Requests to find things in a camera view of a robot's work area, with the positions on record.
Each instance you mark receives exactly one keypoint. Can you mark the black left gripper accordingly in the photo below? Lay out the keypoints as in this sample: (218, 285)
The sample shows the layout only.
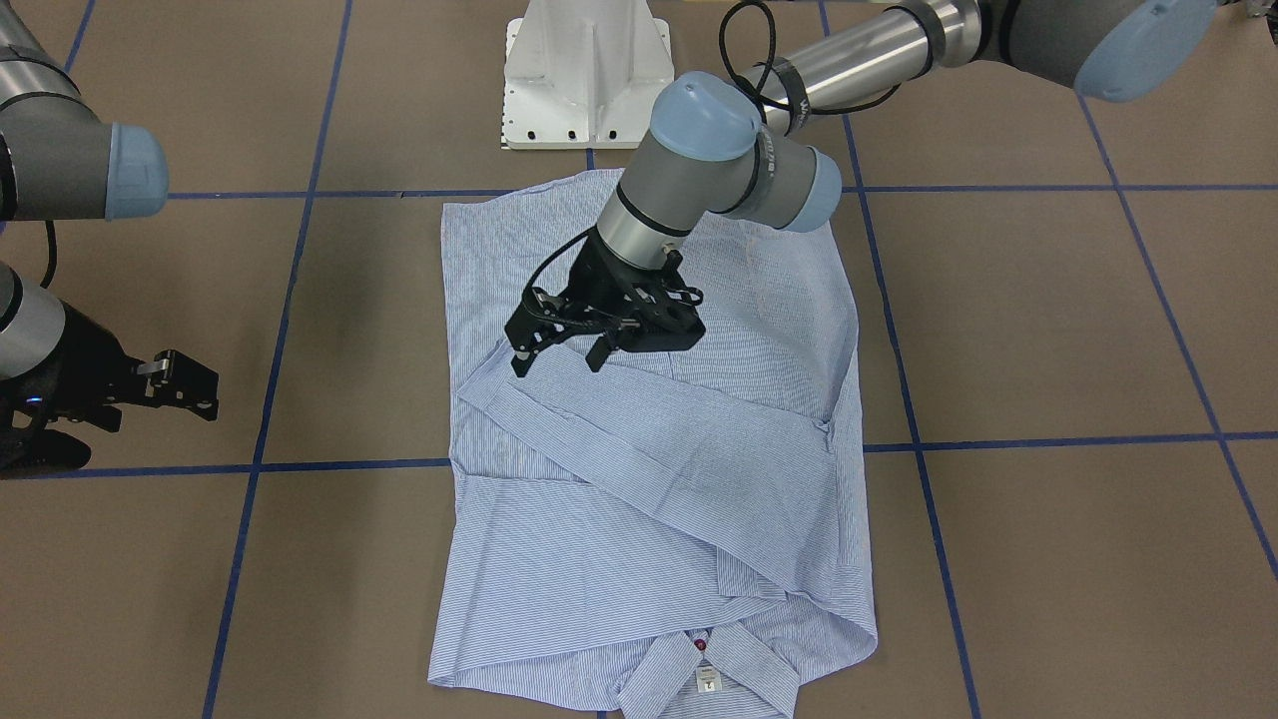
(587, 270)

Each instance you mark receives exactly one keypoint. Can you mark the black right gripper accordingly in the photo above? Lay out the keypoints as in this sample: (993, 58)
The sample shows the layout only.
(82, 361)

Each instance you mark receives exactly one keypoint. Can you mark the light blue striped shirt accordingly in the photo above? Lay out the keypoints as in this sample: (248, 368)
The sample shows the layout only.
(677, 535)

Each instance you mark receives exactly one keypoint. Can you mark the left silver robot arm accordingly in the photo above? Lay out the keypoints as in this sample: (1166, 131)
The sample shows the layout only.
(726, 146)

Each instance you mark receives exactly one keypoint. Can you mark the brown paper table cover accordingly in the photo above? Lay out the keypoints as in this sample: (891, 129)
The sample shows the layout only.
(1067, 353)

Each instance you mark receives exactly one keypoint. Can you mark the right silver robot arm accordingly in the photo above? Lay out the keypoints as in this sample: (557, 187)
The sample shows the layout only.
(61, 163)

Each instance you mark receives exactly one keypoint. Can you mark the white central pedestal column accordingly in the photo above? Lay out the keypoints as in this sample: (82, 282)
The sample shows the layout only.
(583, 75)

